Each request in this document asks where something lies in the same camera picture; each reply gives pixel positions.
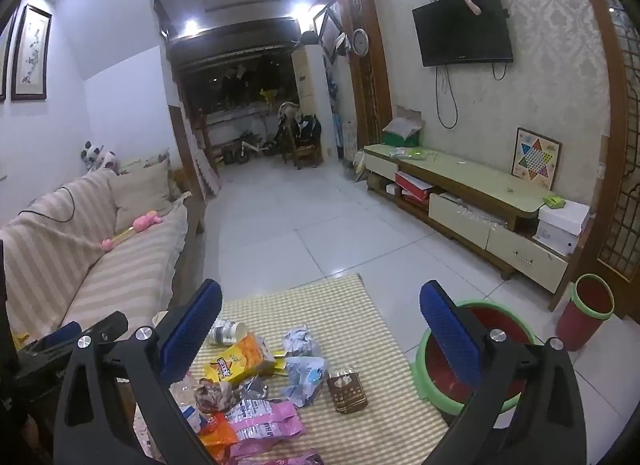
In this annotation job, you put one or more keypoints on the open cardboard box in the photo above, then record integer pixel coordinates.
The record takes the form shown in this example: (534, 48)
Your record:
(402, 127)

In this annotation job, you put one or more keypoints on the white cardboard box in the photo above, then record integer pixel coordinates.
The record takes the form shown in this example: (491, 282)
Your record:
(562, 227)

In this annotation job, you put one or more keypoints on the panda plush toy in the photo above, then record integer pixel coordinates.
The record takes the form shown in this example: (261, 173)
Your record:
(91, 155)

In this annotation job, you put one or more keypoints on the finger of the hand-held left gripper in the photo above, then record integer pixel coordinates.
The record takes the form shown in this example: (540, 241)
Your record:
(105, 326)
(60, 334)

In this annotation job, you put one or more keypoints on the small green packet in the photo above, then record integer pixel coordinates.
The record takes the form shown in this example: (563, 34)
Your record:
(554, 202)

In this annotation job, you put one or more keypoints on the small red waste bin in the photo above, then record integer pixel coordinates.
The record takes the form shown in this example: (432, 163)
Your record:
(582, 320)

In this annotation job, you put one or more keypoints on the wooden chair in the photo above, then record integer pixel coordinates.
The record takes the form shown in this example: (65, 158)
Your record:
(304, 150)

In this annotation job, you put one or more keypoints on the pink toy wand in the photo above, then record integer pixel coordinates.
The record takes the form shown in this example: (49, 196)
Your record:
(135, 227)

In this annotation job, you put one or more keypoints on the yellow snack box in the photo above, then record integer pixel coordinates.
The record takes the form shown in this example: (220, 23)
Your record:
(240, 360)

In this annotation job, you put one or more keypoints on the wooden door frame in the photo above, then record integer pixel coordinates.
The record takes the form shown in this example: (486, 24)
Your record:
(372, 85)

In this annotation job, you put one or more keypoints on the framed wall picture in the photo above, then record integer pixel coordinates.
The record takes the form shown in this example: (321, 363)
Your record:
(5, 60)
(31, 52)

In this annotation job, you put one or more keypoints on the flower print paper cup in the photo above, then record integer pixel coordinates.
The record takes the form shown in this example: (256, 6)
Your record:
(225, 332)

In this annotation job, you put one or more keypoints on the green checked tablecloth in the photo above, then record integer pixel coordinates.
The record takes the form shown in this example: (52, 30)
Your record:
(325, 305)

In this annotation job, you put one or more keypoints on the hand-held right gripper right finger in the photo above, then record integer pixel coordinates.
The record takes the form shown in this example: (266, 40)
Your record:
(450, 340)

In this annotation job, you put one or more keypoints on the pink white plush toy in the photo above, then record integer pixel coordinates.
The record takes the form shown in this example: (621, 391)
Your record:
(109, 161)

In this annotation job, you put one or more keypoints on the black wall television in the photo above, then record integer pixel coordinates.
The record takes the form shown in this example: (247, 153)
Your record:
(462, 30)

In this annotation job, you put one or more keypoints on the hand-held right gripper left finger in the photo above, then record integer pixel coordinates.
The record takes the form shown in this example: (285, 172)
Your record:
(192, 330)

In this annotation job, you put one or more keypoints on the pink snack packet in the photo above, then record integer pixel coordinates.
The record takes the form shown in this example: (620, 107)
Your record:
(295, 459)
(265, 425)

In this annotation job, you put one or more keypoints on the blue white wrapper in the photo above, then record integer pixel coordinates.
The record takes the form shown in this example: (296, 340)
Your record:
(305, 380)

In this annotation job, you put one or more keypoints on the orange snack packet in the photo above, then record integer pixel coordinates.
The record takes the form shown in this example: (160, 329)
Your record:
(217, 437)

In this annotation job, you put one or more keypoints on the brown wrapper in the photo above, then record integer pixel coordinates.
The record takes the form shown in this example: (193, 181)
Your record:
(212, 395)

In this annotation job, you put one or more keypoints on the wooden television cabinet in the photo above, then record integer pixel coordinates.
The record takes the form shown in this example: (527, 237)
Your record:
(475, 185)

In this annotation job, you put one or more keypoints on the crumpled silver wrapper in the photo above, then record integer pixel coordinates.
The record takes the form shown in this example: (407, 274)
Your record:
(300, 342)

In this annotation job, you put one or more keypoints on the red flat box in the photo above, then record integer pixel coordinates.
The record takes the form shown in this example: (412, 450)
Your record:
(412, 184)

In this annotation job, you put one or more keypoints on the pink ribbon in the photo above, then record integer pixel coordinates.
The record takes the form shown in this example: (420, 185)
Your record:
(472, 1)

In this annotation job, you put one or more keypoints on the round wall clock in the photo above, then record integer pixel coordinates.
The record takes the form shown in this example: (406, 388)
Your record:
(361, 41)

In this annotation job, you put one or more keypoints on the star checkers board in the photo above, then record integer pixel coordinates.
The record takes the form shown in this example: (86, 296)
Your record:
(536, 159)

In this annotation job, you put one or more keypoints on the wooden lattice screen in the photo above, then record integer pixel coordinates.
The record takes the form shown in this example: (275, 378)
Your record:
(622, 145)

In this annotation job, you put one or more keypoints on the standing air conditioner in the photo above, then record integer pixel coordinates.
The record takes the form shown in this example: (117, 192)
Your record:
(310, 95)

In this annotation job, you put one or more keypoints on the dark silver wrapper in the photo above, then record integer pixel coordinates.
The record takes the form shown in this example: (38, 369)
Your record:
(251, 389)

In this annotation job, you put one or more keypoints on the small bicycle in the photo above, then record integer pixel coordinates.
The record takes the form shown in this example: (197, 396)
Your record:
(247, 147)

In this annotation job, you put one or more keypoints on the red bin with green rim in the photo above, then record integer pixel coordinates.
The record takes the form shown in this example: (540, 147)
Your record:
(505, 317)

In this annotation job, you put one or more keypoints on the beige striped sofa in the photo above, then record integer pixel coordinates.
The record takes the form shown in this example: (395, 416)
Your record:
(100, 265)

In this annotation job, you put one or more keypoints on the beige cushion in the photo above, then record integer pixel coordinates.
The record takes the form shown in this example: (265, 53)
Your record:
(142, 195)

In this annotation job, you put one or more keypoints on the ceiling spotlight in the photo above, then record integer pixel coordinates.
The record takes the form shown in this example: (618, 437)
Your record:
(190, 25)

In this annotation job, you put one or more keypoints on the brown cigarette box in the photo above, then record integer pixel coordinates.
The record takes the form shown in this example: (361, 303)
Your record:
(347, 391)

